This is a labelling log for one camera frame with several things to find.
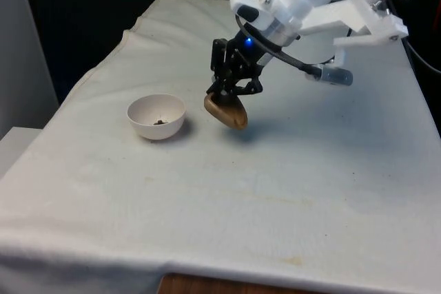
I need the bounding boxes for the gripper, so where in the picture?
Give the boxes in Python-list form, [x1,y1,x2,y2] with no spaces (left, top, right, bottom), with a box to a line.
[207,28,276,99]

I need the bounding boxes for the brown cup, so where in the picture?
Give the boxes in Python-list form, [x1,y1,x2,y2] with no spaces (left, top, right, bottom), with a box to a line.
[203,92,249,130]

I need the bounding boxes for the white bowl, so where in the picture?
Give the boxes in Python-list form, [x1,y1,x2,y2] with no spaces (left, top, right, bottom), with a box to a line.
[126,93,187,141]

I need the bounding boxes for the grey plug housing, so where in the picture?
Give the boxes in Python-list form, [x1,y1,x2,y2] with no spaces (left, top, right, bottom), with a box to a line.
[315,65,354,87]

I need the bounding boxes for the black cable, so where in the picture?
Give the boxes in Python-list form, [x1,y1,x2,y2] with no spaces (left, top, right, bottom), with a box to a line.
[385,0,441,72]
[235,13,323,80]

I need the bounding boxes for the white printed bracket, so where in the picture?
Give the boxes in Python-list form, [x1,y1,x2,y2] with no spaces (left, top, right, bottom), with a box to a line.
[300,0,416,67]

